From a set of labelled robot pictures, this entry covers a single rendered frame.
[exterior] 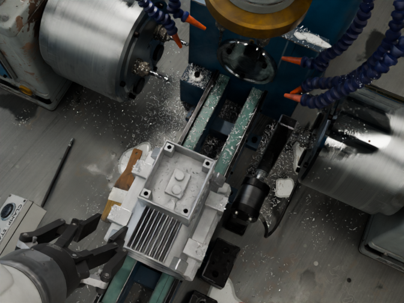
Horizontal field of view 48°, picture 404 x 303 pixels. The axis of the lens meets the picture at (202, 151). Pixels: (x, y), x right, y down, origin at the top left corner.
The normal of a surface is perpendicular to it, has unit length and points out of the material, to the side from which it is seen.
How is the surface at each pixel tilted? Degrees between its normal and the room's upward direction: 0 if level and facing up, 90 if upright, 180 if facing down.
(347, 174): 58
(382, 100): 21
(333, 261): 0
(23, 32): 90
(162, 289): 0
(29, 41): 90
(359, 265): 0
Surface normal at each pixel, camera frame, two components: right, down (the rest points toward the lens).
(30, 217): 0.74, 0.11
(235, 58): -0.42, 0.84
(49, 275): 0.82, -0.54
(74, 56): -0.33, 0.52
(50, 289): 0.95, -0.24
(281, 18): 0.04, -0.36
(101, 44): -0.23, 0.26
